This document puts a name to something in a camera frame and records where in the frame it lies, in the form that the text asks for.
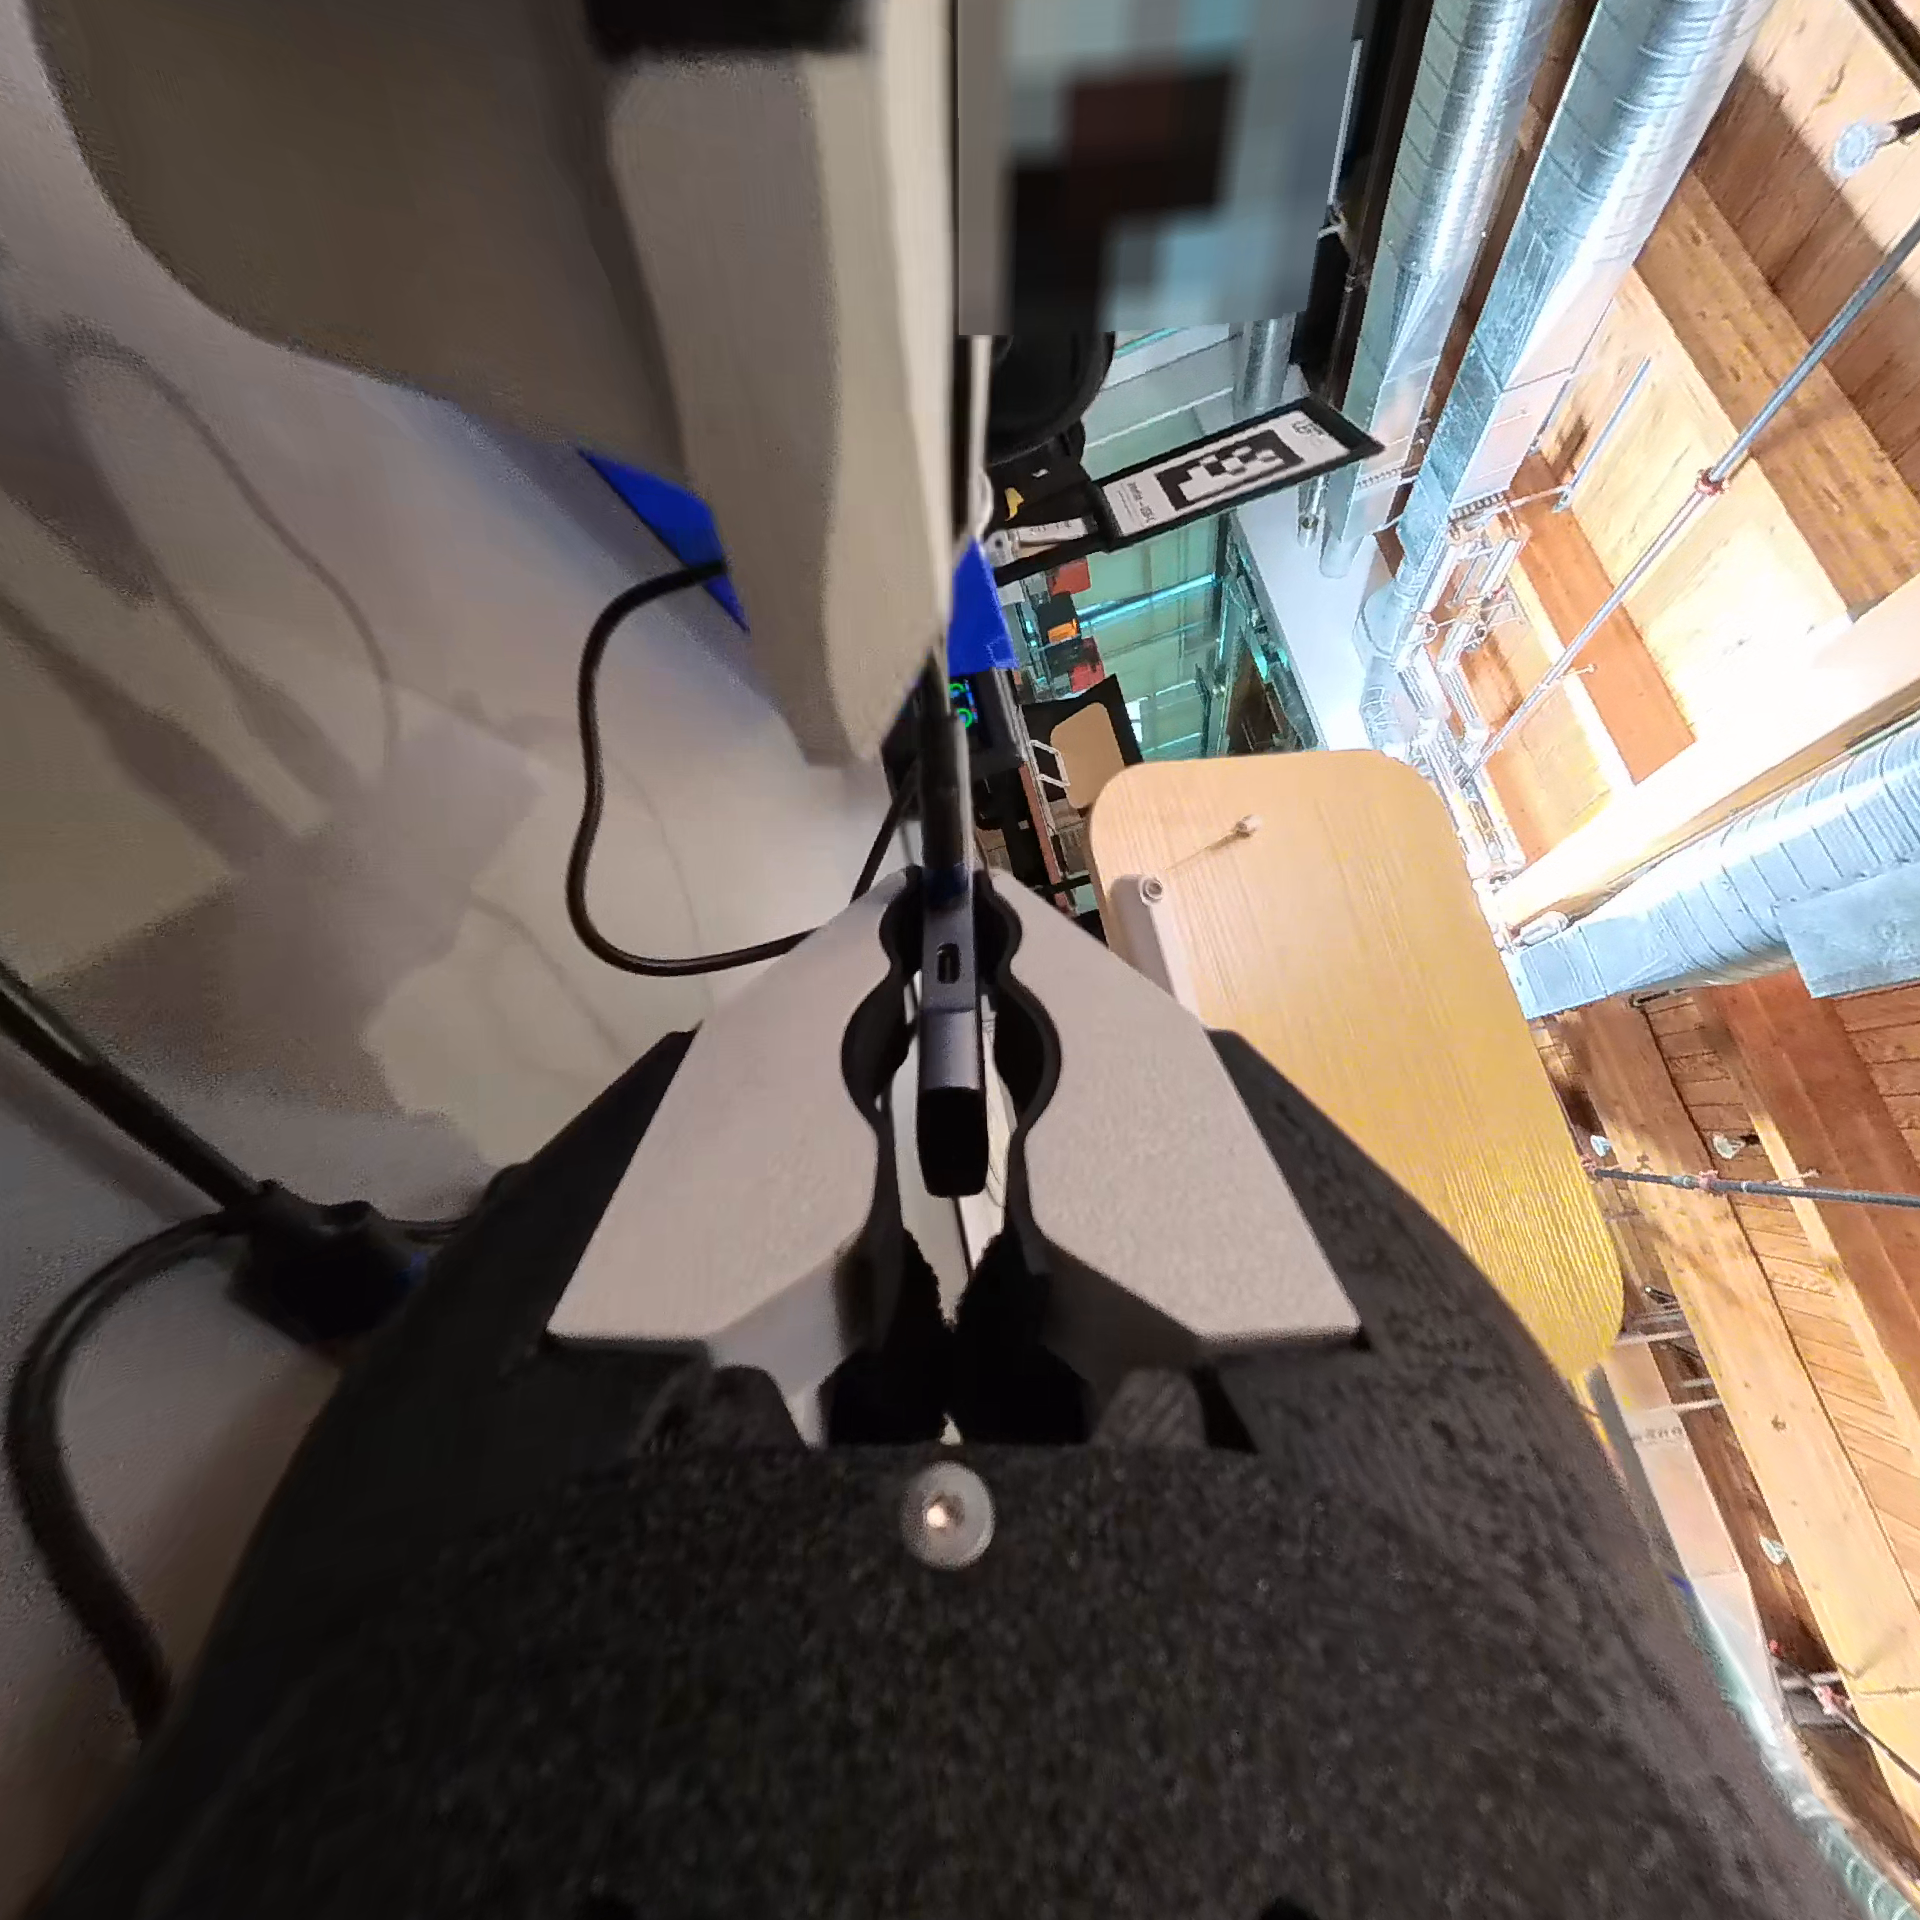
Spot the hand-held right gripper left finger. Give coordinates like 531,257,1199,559
545,867,950,1447

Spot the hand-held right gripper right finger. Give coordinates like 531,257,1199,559
948,871,1364,1447

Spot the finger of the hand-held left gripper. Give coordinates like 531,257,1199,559
606,0,979,762

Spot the blue plastic bin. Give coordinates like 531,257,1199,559
576,445,1026,680

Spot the black cable grey plug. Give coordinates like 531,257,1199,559
566,559,995,1202

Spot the black device green light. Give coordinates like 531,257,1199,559
884,667,1030,799

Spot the metal threaded rod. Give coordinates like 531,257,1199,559
1581,1155,1920,1215

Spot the silver ceiling pipe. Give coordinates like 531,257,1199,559
1446,210,1920,782

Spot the black cable blue plug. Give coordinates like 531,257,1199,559
0,961,451,1751

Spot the tan panel black frame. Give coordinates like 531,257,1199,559
1050,674,1129,773

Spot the silver air duct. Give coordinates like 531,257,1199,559
1394,0,1780,520
1503,716,1920,1027
1319,0,1569,580

